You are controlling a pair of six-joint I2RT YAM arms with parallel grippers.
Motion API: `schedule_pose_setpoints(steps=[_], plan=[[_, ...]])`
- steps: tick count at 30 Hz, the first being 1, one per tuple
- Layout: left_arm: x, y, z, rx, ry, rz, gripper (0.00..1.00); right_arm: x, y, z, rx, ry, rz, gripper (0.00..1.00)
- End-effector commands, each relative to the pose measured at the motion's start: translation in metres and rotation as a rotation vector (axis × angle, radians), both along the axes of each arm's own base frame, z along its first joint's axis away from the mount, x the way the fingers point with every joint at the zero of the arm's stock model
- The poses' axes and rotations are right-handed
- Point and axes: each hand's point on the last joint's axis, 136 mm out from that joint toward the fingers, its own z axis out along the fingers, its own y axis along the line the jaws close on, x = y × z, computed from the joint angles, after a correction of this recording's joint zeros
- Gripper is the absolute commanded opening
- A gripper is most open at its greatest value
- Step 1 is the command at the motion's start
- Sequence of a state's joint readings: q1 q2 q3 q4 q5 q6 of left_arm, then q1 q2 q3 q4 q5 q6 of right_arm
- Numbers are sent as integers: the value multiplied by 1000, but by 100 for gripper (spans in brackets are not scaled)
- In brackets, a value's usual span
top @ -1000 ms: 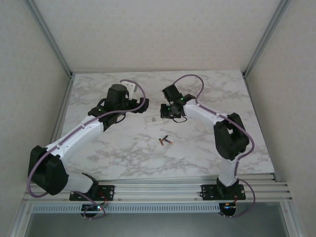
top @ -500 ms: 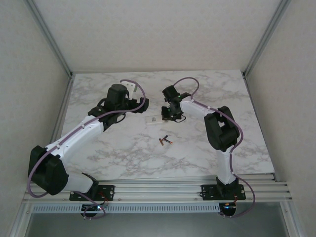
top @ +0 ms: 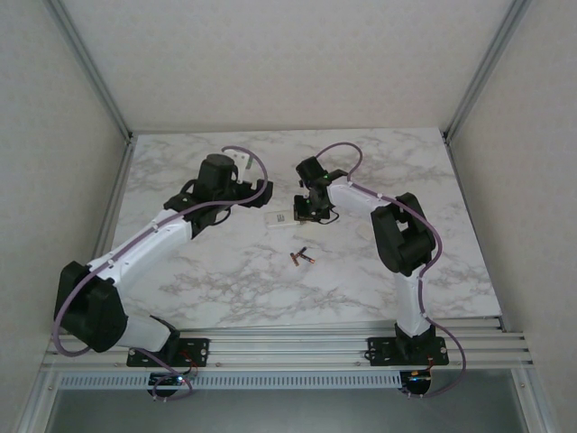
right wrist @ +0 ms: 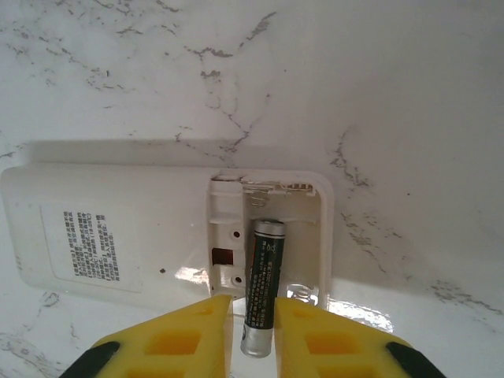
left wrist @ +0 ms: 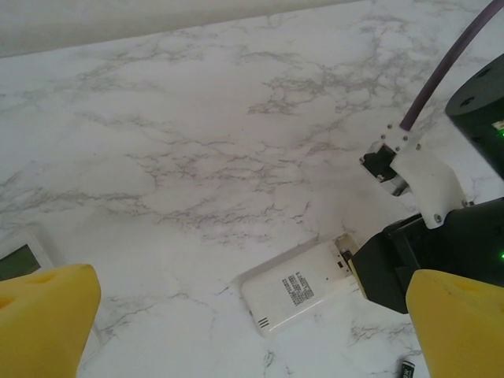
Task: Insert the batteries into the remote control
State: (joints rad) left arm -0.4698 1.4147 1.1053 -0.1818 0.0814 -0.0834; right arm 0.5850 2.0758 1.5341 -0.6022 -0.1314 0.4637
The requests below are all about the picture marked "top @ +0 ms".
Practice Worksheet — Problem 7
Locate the white remote control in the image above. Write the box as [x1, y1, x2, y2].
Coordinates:
[263, 209, 304, 231]

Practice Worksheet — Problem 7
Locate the black controller board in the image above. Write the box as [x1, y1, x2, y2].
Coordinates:
[402, 369, 433, 394]
[150, 372, 189, 388]

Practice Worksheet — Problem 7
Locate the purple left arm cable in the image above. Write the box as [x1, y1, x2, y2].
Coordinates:
[51, 143, 271, 402]

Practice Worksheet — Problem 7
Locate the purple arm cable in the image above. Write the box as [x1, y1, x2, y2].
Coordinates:
[315, 143, 468, 401]
[51, 143, 271, 402]

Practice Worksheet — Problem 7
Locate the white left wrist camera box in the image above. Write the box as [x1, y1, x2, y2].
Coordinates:
[233, 152, 254, 185]

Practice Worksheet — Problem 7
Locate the thin black left gripper cable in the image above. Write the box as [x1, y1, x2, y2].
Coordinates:
[210, 206, 236, 226]

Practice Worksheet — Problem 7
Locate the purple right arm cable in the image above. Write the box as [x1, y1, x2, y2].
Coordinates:
[315, 143, 468, 401]

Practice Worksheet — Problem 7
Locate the aluminium side rail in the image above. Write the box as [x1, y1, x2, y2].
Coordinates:
[67, 134, 139, 336]

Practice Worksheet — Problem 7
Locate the aluminium rail beam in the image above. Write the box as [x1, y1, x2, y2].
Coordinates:
[42, 331, 536, 373]

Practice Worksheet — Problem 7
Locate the grey slotted cable duct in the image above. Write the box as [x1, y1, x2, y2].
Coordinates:
[58, 371, 403, 391]

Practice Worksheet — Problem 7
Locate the aluminium frame post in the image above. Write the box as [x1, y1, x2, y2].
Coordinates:
[44, 0, 139, 143]
[511, 367, 558, 433]
[441, 0, 533, 143]
[17, 369, 62, 433]

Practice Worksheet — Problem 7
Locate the aluminium lower frame post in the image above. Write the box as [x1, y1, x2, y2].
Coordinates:
[511, 367, 558, 433]
[17, 369, 62, 433]

